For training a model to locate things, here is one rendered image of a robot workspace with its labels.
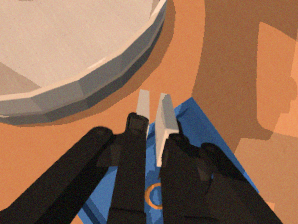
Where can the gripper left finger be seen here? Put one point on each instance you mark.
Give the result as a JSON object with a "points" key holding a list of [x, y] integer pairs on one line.
{"points": [[60, 192]]}

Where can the bronze bushing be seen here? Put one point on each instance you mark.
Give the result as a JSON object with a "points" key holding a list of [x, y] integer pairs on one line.
{"points": [[147, 193]]}

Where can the blue crate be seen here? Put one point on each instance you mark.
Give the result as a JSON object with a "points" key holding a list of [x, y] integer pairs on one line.
{"points": [[197, 127]]}

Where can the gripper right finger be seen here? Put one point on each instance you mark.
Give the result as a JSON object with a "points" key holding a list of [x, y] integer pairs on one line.
{"points": [[231, 199]]}

